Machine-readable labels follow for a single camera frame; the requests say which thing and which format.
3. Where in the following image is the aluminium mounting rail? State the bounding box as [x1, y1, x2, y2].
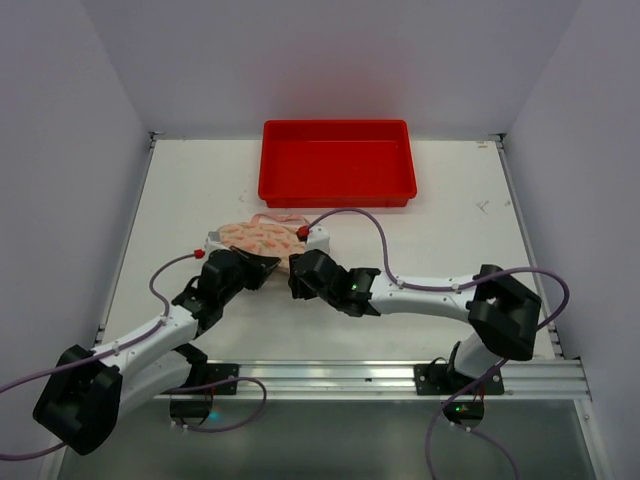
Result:
[154, 357, 586, 401]

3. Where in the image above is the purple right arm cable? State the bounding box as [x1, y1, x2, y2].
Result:
[307, 207, 572, 480]

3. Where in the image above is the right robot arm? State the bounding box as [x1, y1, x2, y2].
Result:
[288, 249, 541, 380]

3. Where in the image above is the floral mesh laundry bag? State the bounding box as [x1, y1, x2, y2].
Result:
[209, 213, 309, 274]

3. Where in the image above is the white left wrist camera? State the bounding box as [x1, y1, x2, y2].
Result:
[193, 231, 226, 259]

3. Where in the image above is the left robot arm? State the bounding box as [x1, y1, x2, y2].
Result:
[33, 247, 281, 455]

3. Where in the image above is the red plastic tray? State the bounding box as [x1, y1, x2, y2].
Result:
[258, 119, 418, 209]

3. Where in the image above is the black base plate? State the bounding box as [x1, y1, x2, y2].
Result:
[203, 363, 240, 396]
[413, 357, 505, 396]

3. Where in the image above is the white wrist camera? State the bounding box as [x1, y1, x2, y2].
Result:
[296, 224, 330, 254]
[193, 231, 226, 259]

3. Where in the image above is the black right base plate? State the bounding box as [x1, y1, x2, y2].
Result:
[413, 357, 505, 396]

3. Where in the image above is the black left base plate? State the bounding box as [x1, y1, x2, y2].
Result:
[203, 363, 240, 396]

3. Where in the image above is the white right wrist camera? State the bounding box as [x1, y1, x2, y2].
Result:
[296, 224, 330, 254]

